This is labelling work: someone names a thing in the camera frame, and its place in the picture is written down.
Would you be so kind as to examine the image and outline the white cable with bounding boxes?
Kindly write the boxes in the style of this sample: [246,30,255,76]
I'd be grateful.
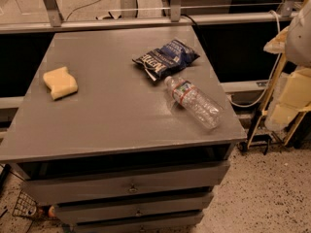
[226,10,282,109]

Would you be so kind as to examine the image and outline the yellow sponge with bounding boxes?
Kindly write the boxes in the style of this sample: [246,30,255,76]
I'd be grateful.
[43,66,78,100]

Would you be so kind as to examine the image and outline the blue chip bag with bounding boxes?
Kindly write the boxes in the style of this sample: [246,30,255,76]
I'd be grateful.
[133,39,199,82]

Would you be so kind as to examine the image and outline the yellow metal stand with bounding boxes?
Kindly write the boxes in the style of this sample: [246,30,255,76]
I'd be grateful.
[240,54,311,153]

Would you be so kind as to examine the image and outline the grey metal railing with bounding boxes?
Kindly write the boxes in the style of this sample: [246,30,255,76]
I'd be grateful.
[0,0,290,34]

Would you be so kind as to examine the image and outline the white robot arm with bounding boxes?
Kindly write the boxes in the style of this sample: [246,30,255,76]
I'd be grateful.
[263,0,311,131]

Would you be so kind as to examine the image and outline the clear plastic water bottle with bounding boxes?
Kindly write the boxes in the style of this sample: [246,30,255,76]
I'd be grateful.
[164,76,224,129]

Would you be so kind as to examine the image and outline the black cable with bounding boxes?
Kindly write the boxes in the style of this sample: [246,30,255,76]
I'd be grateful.
[181,14,208,50]

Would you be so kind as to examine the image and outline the grey drawer cabinet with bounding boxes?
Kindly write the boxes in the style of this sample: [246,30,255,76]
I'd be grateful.
[0,26,245,233]

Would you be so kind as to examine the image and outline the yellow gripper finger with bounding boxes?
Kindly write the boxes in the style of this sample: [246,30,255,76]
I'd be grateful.
[264,67,311,131]
[263,27,289,54]

